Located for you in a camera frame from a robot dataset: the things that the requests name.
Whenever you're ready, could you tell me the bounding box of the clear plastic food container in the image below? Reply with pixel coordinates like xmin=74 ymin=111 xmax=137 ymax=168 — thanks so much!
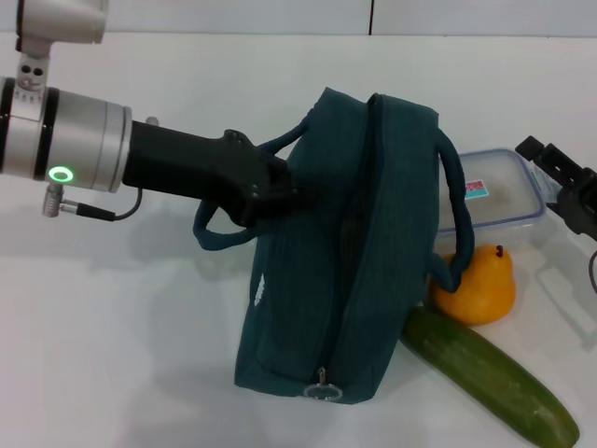
xmin=436 ymin=147 xmax=548 ymax=245

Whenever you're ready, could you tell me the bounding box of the dark teal fabric bag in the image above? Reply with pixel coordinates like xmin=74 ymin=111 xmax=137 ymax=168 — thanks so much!
xmin=193 ymin=86 xmax=477 ymax=406

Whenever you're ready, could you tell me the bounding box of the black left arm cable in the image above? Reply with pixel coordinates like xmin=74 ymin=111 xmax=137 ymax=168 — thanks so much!
xmin=41 ymin=186 xmax=144 ymax=223

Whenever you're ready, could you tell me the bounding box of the orange pear fruit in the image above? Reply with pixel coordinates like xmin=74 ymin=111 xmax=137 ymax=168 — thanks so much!
xmin=428 ymin=244 xmax=518 ymax=327

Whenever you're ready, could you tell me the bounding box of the long green cucumber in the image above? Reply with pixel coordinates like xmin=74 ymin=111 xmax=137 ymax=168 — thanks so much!
xmin=399 ymin=305 xmax=582 ymax=448

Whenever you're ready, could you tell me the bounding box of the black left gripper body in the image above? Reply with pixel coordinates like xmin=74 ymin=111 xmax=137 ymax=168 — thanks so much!
xmin=121 ymin=119 xmax=271 ymax=228

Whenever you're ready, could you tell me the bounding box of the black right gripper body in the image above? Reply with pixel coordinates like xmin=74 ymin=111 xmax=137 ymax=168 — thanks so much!
xmin=554 ymin=166 xmax=597 ymax=237

